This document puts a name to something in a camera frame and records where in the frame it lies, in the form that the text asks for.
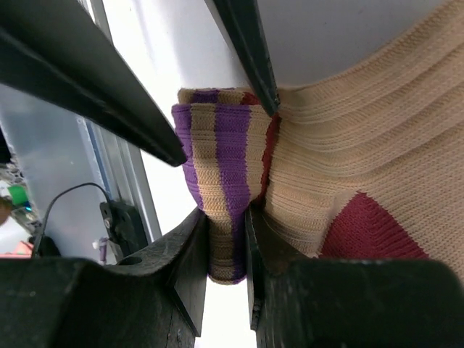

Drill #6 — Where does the aluminium frame rail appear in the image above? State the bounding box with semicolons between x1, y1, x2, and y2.
78;1;162;260

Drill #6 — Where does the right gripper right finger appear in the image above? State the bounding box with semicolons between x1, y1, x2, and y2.
245;207;463;347

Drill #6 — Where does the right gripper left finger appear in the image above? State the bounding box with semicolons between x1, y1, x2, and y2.
1;210;207;347

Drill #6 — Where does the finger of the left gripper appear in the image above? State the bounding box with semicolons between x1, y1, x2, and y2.
1;1;186;167
206;0;280;117

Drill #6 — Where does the tan maroon striped sock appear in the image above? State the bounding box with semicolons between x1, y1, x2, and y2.
172;1;463;284

